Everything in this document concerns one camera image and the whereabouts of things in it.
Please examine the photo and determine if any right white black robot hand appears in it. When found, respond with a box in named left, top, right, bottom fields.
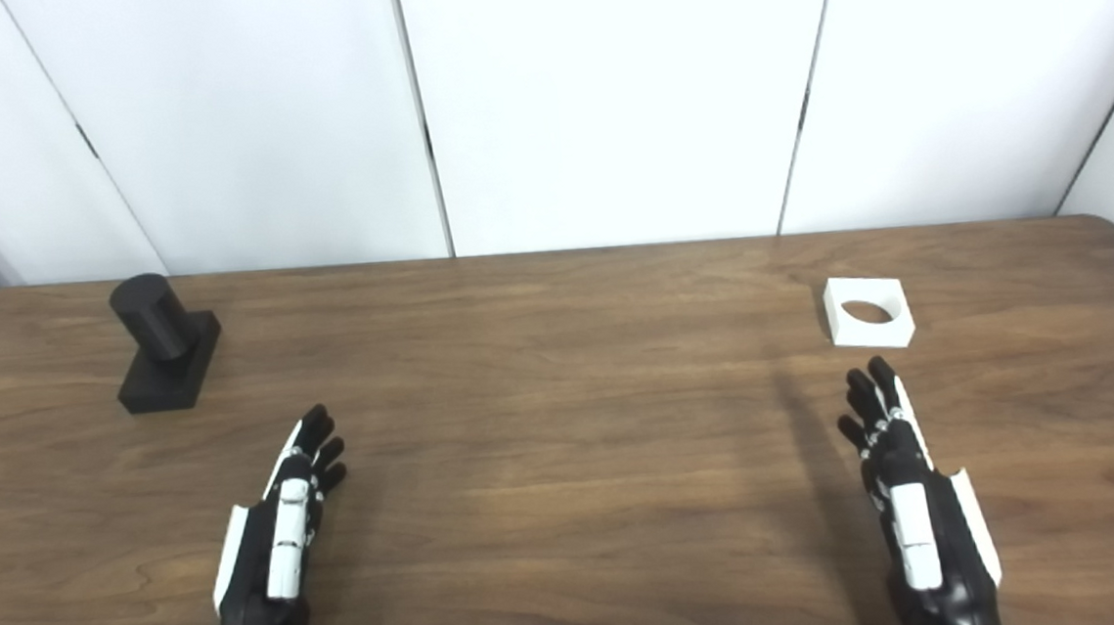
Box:
left=833, top=349, right=1007, bottom=625

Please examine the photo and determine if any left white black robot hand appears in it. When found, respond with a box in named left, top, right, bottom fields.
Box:
left=200, top=402, right=359, bottom=625

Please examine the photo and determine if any white square piece with hole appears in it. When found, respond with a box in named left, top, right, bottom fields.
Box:
left=823, top=272, right=917, bottom=353

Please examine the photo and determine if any black cylinder peg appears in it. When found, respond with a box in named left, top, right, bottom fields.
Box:
left=108, top=269, right=227, bottom=416

